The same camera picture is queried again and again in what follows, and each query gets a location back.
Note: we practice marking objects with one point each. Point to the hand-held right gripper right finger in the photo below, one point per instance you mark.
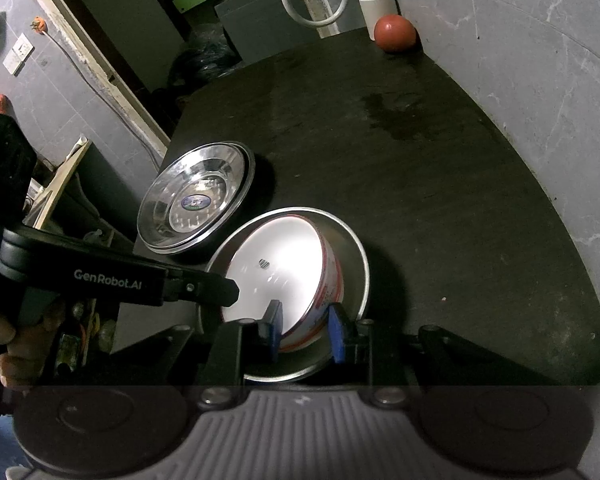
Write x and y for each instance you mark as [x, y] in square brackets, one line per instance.
[335, 334]

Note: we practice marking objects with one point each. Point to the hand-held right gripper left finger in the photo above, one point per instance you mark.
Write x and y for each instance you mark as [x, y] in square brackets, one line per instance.
[278, 325]

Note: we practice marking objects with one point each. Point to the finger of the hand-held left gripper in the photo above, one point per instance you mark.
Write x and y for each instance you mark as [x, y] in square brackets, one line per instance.
[205, 287]

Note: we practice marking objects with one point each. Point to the white ceramic bowl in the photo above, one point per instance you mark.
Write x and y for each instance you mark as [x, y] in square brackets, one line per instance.
[275, 265]

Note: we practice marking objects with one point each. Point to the steel bowl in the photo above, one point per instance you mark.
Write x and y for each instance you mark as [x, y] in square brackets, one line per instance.
[352, 270]

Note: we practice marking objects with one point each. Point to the labelled steel plate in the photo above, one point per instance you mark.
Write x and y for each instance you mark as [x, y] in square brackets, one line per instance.
[195, 195]

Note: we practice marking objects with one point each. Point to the plain steel plate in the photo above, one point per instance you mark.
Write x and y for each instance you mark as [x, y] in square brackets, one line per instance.
[250, 172]

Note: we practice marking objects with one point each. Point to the person's left hand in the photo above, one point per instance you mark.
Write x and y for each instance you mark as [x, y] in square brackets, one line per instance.
[22, 360]

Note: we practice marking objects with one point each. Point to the wooden board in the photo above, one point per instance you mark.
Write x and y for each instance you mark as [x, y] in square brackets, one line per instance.
[60, 185]

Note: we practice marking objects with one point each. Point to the black plastic bag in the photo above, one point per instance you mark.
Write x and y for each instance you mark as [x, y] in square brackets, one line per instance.
[205, 60]

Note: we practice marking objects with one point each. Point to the grey cabinet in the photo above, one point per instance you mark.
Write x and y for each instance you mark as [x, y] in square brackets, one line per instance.
[265, 25]

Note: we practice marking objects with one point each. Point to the red tomato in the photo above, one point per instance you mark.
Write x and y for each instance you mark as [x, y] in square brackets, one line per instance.
[395, 34]

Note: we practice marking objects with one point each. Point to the white thermos flask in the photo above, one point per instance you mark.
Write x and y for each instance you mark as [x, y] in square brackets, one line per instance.
[377, 7]

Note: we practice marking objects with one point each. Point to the white wall switch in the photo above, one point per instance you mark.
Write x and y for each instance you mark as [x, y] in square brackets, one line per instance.
[19, 55]

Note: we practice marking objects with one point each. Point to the orange wall plug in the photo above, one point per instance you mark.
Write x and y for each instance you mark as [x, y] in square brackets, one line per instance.
[40, 25]

